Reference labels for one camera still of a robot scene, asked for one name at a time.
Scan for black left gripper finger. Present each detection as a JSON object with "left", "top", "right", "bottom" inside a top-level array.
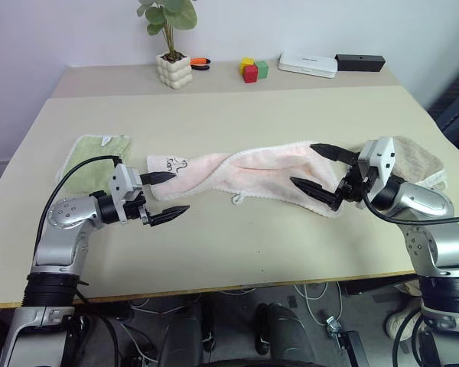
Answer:
[
  {"left": 148, "top": 204, "right": 191, "bottom": 228},
  {"left": 138, "top": 171, "right": 177, "bottom": 187}
]

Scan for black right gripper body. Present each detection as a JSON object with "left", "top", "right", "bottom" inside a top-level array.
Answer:
[{"left": 330, "top": 160, "right": 378, "bottom": 212}]

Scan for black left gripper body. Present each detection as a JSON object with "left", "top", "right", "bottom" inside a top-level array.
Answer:
[{"left": 123, "top": 190, "right": 155, "bottom": 228}]

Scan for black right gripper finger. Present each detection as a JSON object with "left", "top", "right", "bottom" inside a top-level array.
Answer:
[
  {"left": 309, "top": 142, "right": 361, "bottom": 164},
  {"left": 289, "top": 176, "right": 340, "bottom": 211}
]

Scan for pink towel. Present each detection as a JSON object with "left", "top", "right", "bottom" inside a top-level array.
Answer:
[{"left": 145, "top": 140, "right": 343, "bottom": 219}]

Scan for beige folded towel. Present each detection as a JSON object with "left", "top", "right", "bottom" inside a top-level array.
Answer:
[{"left": 350, "top": 134, "right": 449, "bottom": 192}]

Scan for green folded towel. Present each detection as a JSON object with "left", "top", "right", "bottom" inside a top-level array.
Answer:
[{"left": 55, "top": 133, "right": 133, "bottom": 196}]

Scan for white flat box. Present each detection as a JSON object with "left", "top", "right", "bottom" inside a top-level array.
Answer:
[{"left": 277, "top": 52, "right": 339, "bottom": 80}]

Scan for black rectangular box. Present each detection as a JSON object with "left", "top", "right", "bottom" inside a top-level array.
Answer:
[{"left": 334, "top": 54, "right": 387, "bottom": 73}]

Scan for white bubble plant pot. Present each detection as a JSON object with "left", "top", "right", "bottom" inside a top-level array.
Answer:
[{"left": 155, "top": 50, "right": 194, "bottom": 91}]

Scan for red cube block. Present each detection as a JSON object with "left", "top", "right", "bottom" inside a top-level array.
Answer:
[{"left": 242, "top": 63, "right": 259, "bottom": 84}]

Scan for orange and black pliers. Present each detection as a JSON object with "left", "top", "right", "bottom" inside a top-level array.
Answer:
[{"left": 189, "top": 57, "right": 212, "bottom": 72}]

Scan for dark rounded shape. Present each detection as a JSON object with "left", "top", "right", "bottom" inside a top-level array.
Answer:
[
  {"left": 162, "top": 304, "right": 216, "bottom": 367},
  {"left": 253, "top": 300, "right": 311, "bottom": 367}
]

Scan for dark ribbed chair part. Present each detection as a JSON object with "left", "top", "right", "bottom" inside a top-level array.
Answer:
[{"left": 427, "top": 63, "right": 459, "bottom": 154}]

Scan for white shoe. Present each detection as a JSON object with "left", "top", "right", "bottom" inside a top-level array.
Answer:
[{"left": 383, "top": 297, "right": 424, "bottom": 339}]

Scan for metal clamp on black bar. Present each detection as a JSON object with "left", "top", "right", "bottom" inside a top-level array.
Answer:
[{"left": 324, "top": 314, "right": 370, "bottom": 367}]

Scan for green leafy plant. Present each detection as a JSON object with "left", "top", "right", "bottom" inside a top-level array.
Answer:
[{"left": 135, "top": 0, "right": 199, "bottom": 62}]

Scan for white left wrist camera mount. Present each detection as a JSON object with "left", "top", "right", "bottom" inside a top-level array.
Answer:
[{"left": 107, "top": 163, "right": 145, "bottom": 226}]

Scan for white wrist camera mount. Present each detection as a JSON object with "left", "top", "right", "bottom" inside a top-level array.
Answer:
[
  {"left": 107, "top": 163, "right": 145, "bottom": 226},
  {"left": 356, "top": 135, "right": 399, "bottom": 193}
]

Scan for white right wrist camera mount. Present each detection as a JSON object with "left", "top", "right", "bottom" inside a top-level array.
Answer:
[{"left": 356, "top": 135, "right": 399, "bottom": 193}]

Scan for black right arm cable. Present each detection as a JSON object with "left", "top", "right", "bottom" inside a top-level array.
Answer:
[{"left": 363, "top": 189, "right": 459, "bottom": 225}]

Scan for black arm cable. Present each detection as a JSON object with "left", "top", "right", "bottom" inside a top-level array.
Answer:
[
  {"left": 363, "top": 189, "right": 459, "bottom": 225},
  {"left": 37, "top": 154, "right": 122, "bottom": 249}
]

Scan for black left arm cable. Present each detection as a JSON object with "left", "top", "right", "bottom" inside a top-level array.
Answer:
[{"left": 37, "top": 154, "right": 122, "bottom": 249}]

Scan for white cable under table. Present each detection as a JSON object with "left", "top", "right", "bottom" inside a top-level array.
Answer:
[{"left": 292, "top": 281, "right": 346, "bottom": 330}]

